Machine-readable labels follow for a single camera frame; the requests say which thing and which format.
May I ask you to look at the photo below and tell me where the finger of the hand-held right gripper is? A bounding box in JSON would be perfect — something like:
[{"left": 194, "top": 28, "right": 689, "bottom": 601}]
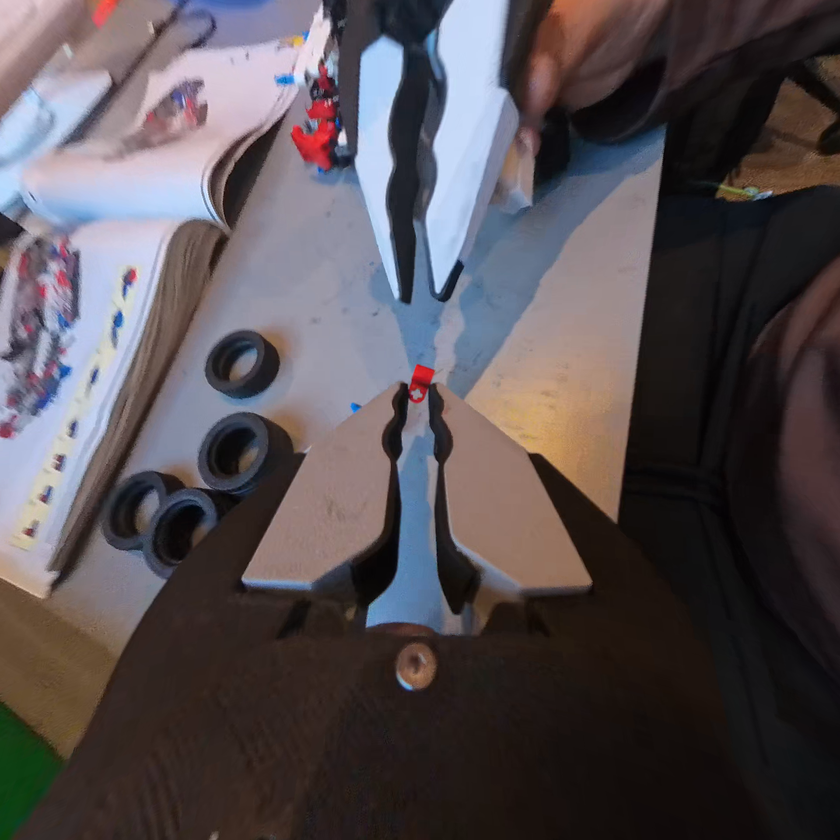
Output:
[
  {"left": 356, "top": 33, "right": 417, "bottom": 304},
  {"left": 419, "top": 0, "right": 522, "bottom": 303}
]

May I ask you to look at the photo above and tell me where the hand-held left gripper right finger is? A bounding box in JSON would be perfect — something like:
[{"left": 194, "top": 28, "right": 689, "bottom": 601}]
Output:
[{"left": 427, "top": 384, "right": 593, "bottom": 616}]

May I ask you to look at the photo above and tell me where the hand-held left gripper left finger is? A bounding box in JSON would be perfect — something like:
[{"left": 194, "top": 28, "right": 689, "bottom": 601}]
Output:
[{"left": 241, "top": 382, "right": 411, "bottom": 608}]

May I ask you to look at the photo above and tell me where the person's right forearm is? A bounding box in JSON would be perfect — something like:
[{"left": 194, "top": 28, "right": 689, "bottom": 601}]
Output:
[{"left": 571, "top": 0, "right": 840, "bottom": 142}]

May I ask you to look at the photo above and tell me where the grey desk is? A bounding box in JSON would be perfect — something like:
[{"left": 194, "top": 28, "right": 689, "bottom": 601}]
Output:
[{"left": 49, "top": 98, "right": 667, "bottom": 657}]

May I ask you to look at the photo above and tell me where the person's right hand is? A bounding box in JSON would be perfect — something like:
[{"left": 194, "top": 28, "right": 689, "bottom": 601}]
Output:
[{"left": 512, "top": 0, "right": 672, "bottom": 158}]

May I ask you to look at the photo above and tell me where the toy brick car model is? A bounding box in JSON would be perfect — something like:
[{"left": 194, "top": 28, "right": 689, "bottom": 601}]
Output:
[{"left": 290, "top": 0, "right": 358, "bottom": 173}]

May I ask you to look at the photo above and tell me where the wide black rubber tyre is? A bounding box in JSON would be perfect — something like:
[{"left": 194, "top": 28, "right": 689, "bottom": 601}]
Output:
[
  {"left": 198, "top": 412, "right": 294, "bottom": 496},
  {"left": 143, "top": 487, "right": 224, "bottom": 578}
]

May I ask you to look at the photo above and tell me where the narrow black rubber tyre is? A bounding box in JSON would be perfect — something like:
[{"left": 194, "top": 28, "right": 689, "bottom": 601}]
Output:
[
  {"left": 101, "top": 470, "right": 185, "bottom": 552},
  {"left": 205, "top": 330, "right": 281, "bottom": 400}
]

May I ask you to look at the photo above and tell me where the open instruction book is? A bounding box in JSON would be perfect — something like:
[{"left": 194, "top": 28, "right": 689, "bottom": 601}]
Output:
[{"left": 0, "top": 26, "right": 309, "bottom": 598}]

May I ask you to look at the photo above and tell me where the person's brown shirt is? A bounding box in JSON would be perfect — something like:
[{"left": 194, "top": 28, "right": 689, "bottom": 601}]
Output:
[{"left": 728, "top": 259, "right": 840, "bottom": 664}]

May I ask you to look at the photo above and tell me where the beige wooden table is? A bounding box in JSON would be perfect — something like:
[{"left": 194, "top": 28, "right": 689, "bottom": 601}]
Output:
[{"left": 0, "top": 577, "right": 120, "bottom": 756}]

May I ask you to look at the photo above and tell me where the pale white plastic item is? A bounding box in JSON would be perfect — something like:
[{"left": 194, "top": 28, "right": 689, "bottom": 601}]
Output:
[{"left": 0, "top": 66, "right": 116, "bottom": 204}]

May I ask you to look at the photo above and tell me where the black cable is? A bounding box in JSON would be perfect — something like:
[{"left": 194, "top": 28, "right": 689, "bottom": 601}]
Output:
[{"left": 75, "top": 0, "right": 217, "bottom": 142}]

